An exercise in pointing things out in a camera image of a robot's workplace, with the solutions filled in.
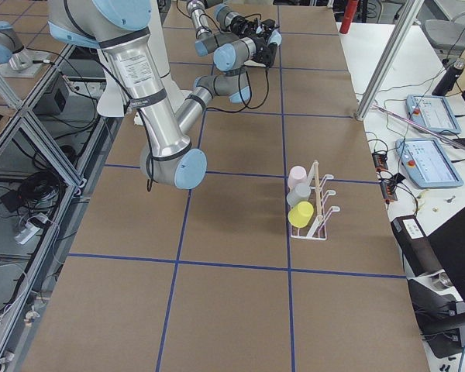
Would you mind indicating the black labelled box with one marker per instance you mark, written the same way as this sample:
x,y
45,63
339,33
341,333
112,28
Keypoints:
x,y
418,256

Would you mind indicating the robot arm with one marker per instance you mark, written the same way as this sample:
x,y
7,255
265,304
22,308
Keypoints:
x,y
216,24
131,48

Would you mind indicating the yellow plastic cup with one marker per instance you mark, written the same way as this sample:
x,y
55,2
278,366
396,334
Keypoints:
x,y
301,214

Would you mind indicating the grey plastic cup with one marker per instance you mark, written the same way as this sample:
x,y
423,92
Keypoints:
x,y
301,192

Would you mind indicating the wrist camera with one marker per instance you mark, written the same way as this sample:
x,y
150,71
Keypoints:
x,y
268,25

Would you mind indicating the steel cup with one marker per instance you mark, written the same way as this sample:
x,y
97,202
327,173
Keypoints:
x,y
443,281

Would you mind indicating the black monitor stand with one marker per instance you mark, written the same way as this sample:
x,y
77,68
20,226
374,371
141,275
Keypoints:
x,y
441,319

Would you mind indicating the white office chair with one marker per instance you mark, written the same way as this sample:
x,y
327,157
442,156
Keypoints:
x,y
444,35

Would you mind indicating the near teach pendant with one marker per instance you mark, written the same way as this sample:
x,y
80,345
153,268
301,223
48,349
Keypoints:
x,y
427,164

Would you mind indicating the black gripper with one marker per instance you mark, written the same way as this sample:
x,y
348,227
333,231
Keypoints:
x,y
262,47
243,25

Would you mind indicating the pink plastic cup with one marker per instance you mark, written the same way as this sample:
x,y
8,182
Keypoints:
x,y
297,175

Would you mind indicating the far teach pendant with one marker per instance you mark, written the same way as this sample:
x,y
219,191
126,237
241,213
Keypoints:
x,y
433,113

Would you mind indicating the white wire cup rack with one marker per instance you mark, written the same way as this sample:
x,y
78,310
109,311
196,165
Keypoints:
x,y
317,227

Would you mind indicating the teach pendant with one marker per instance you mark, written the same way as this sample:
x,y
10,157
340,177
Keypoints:
x,y
427,164
433,113

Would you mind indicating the aluminium frame post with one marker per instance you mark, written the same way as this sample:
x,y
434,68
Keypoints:
x,y
397,37

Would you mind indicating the black Huawei monitor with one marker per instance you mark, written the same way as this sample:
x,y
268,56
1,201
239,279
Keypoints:
x,y
448,244

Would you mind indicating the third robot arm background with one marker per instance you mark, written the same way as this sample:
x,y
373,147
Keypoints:
x,y
10,43

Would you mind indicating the red cylinder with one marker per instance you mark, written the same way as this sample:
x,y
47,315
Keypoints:
x,y
350,11

